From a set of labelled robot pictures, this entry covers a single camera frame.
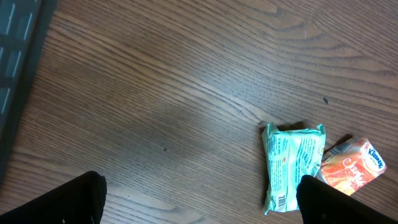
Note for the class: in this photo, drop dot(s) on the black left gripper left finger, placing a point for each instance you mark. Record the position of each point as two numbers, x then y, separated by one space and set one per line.
80 200

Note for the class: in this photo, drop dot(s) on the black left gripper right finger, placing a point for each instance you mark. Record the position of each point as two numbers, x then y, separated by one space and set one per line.
322 204

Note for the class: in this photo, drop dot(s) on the orange tissue pack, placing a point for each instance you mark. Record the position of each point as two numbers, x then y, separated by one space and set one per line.
351 165

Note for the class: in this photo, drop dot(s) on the teal snack packet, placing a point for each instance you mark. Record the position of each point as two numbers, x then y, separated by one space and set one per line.
290 155

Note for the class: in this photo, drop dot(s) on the black wire basket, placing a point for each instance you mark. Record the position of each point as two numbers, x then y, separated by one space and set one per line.
24 25

